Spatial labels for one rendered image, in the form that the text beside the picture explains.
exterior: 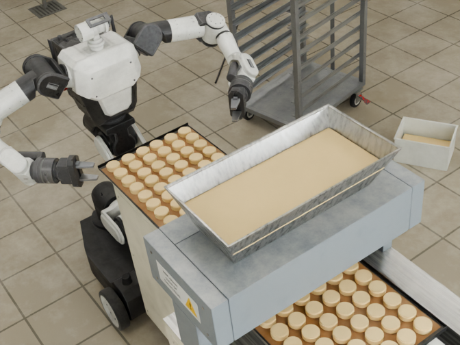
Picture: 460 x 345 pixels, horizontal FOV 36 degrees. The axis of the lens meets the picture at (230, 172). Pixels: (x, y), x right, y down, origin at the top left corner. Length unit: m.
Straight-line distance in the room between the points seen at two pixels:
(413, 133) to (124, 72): 1.96
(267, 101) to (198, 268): 2.55
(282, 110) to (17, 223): 1.62
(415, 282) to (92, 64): 1.36
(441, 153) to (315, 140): 1.95
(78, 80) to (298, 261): 1.22
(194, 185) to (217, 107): 2.67
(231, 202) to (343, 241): 0.32
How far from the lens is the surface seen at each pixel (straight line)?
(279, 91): 4.33
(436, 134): 4.09
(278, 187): 1.85
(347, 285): 2.07
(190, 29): 2.85
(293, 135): 2.00
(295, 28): 3.65
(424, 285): 2.20
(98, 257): 3.37
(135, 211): 2.57
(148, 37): 2.77
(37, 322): 3.42
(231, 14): 3.95
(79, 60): 2.65
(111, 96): 2.73
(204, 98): 4.61
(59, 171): 2.43
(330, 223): 1.87
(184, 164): 2.54
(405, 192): 1.98
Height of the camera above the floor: 2.46
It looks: 38 degrees down
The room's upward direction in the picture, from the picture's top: 7 degrees counter-clockwise
